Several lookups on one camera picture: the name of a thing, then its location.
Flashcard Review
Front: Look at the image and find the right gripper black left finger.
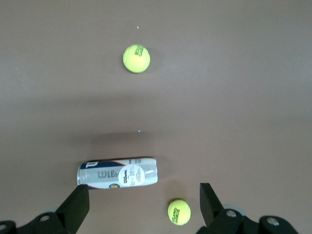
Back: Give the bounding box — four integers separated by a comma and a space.
0, 184, 90, 234

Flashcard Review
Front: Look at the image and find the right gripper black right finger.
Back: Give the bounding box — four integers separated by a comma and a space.
196, 182, 301, 234

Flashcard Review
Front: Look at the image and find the clear Wilson tennis can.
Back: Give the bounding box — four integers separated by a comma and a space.
77, 157, 159, 190

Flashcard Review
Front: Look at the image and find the yellow-green tennis ball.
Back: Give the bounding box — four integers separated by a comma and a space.
167, 199, 192, 226
122, 44, 151, 73

